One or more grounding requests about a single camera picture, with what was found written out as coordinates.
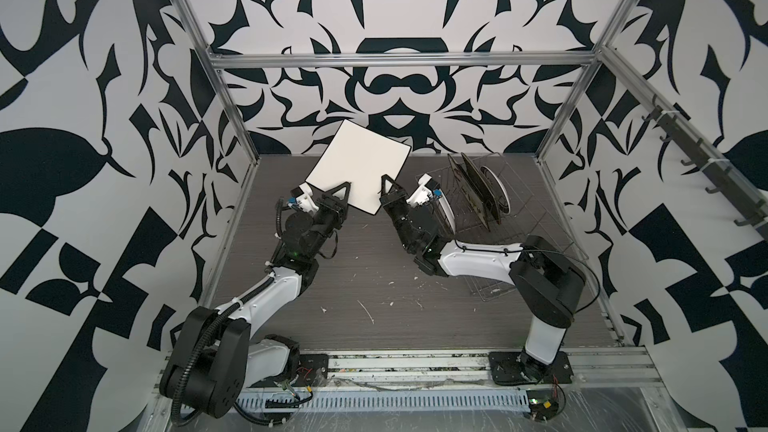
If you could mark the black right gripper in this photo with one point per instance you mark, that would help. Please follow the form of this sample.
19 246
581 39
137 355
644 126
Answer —
395 201

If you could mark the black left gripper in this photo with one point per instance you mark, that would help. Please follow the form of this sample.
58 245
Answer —
333 208

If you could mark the square white plate black underside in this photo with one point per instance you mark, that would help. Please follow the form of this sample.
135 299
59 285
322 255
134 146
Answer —
361 157

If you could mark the black plate orange rim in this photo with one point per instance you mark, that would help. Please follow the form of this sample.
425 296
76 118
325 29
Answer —
477 190

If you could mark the square floral plate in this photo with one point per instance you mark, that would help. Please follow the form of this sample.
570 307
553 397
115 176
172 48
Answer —
459 192

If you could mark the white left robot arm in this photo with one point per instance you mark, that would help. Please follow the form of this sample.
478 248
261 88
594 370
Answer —
214 357

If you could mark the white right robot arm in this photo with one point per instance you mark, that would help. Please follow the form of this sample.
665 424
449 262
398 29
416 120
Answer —
549 282

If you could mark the round white plate green rim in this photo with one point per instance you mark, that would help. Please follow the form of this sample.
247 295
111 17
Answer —
499 190

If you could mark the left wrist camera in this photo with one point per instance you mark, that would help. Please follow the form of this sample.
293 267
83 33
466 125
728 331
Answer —
301 198

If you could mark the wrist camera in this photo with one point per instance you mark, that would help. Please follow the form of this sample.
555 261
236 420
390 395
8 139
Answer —
427 190
301 198

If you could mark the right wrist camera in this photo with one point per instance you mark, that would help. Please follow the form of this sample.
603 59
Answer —
427 190

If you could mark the wire metal dish rack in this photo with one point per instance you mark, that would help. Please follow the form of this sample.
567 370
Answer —
533 210

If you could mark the white cable duct strip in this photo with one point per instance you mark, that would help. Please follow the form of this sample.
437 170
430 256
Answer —
326 401

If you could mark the aluminium cage frame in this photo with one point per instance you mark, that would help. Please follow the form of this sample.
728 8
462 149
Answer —
289 70

